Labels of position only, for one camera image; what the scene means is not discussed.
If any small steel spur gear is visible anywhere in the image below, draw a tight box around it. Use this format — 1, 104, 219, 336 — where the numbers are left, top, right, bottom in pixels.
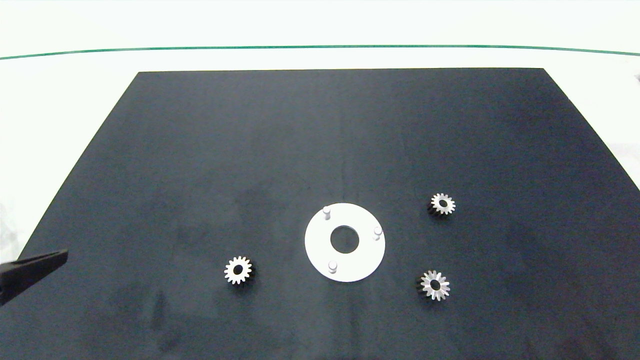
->
428, 193, 457, 219
415, 269, 451, 302
223, 255, 257, 287

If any round white plate with pins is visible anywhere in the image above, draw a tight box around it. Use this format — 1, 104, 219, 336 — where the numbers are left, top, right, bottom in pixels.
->
304, 202, 386, 283

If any dark mat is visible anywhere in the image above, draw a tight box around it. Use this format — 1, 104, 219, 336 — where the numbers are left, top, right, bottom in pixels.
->
0, 68, 640, 360

